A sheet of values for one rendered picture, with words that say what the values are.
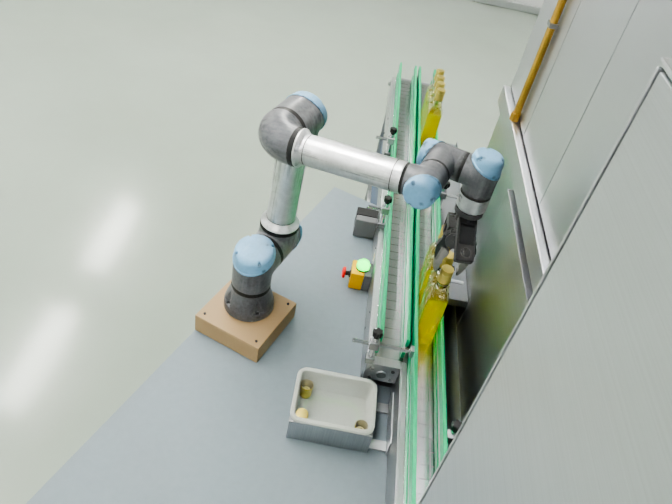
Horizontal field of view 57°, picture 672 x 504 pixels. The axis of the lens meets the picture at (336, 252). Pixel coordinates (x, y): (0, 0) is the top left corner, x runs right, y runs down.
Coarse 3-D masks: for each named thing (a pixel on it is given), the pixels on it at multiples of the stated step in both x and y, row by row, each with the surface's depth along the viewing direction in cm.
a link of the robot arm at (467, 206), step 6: (462, 198) 147; (462, 204) 147; (468, 204) 146; (474, 204) 146; (480, 204) 146; (486, 204) 147; (462, 210) 148; (468, 210) 147; (474, 210) 147; (480, 210) 147
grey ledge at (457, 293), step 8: (456, 144) 264; (456, 184) 243; (448, 192) 238; (456, 192) 239; (448, 200) 234; (448, 208) 230; (456, 264) 207; (464, 272) 205; (464, 280) 202; (456, 288) 199; (464, 288) 199; (456, 296) 196; (464, 296) 196; (448, 304) 196; (456, 304) 196; (464, 304) 196
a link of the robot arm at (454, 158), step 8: (424, 144) 145; (432, 144) 144; (440, 144) 144; (448, 144) 145; (424, 152) 144; (432, 152) 142; (440, 152) 142; (448, 152) 142; (456, 152) 143; (464, 152) 143; (416, 160) 146; (440, 160) 139; (448, 160) 140; (456, 160) 142; (464, 160) 142; (448, 168) 139; (456, 168) 142; (456, 176) 143
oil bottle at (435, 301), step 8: (432, 288) 166; (448, 288) 168; (424, 296) 172; (432, 296) 165; (440, 296) 165; (448, 296) 166; (424, 304) 170; (432, 304) 167; (440, 304) 167; (424, 312) 170; (432, 312) 169; (440, 312) 169; (424, 320) 172; (432, 320) 171; (424, 328) 174; (432, 328) 173; (424, 336) 176; (432, 336) 176; (424, 344) 178
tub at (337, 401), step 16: (304, 368) 170; (320, 384) 173; (336, 384) 172; (352, 384) 172; (368, 384) 171; (304, 400) 171; (320, 400) 172; (336, 400) 173; (352, 400) 174; (368, 400) 171; (320, 416) 168; (336, 416) 169; (352, 416) 170; (368, 416) 166; (352, 432) 159; (368, 432) 159
